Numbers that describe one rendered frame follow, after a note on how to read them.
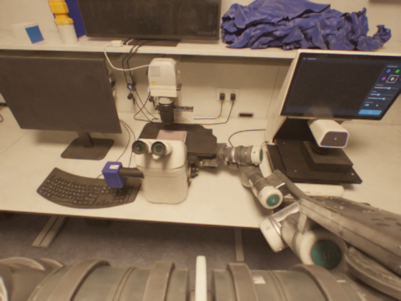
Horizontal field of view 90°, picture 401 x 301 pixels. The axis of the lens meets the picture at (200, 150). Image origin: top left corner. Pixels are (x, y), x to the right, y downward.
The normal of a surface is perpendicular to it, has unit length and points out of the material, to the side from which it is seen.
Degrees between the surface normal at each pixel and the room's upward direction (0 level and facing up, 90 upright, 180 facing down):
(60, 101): 86
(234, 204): 0
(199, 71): 90
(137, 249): 0
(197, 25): 86
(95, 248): 0
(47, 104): 86
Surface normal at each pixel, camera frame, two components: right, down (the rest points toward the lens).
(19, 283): 0.57, -0.82
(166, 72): -0.06, 0.39
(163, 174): -0.06, 0.64
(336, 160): 0.01, -0.77
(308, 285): 0.02, -0.99
